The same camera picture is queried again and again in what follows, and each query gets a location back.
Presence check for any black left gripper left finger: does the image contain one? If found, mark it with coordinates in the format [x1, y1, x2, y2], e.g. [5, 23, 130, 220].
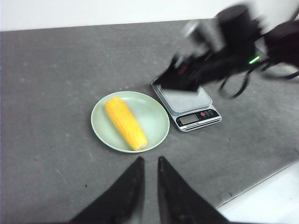
[69, 156, 145, 224]

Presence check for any light green plate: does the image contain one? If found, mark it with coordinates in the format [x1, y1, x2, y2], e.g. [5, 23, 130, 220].
[91, 91, 170, 153]

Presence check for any silver digital kitchen scale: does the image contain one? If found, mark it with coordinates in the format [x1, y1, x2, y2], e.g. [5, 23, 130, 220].
[151, 81, 222, 133]

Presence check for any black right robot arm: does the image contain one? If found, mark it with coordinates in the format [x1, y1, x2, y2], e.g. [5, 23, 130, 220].
[154, 4, 299, 97]

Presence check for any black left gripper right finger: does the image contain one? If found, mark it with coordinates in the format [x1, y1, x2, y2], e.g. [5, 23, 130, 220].
[157, 156, 229, 224]

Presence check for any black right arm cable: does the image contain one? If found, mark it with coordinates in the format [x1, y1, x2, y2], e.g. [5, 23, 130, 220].
[218, 60, 299, 100]

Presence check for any yellow corn cob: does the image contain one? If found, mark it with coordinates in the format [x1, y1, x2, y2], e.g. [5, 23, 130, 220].
[105, 97, 148, 151]

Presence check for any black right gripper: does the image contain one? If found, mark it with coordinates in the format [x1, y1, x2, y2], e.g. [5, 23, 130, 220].
[155, 50, 248, 91]

